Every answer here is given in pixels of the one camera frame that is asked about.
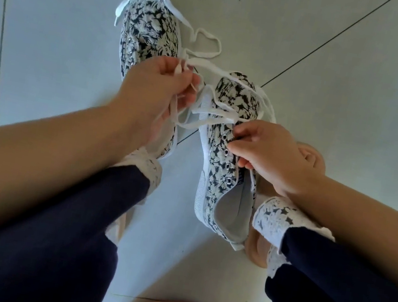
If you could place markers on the person's left forearm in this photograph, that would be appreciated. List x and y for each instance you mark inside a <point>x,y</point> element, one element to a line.
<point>29,166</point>

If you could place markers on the person's left hand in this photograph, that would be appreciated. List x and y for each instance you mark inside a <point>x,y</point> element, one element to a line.
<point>154,99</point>

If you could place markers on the bright white shoelace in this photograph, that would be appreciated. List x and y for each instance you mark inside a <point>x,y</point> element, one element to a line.
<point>203,33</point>
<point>220,112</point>

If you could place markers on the person's leg navy trousers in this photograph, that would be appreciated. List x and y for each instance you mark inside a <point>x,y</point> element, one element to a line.
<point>36,239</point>
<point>342,294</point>

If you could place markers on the person's right forearm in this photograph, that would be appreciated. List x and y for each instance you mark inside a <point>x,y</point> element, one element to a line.
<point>368,230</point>

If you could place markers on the pink slipper with white charms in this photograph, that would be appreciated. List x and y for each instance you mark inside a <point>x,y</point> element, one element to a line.
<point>118,226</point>

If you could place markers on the person's right leg navy trousers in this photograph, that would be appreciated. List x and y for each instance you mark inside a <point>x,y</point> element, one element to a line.
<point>342,294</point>

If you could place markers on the pink slipper with green charm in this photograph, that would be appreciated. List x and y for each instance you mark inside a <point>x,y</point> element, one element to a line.
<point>258,250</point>

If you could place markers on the person's left leg navy trousers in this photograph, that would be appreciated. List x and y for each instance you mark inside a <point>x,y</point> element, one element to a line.
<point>36,239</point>

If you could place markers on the floral sneaker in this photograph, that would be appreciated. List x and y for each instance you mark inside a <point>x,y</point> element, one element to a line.
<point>147,30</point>
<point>238,94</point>

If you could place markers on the person's right hand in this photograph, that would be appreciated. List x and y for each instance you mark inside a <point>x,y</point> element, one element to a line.
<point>274,154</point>

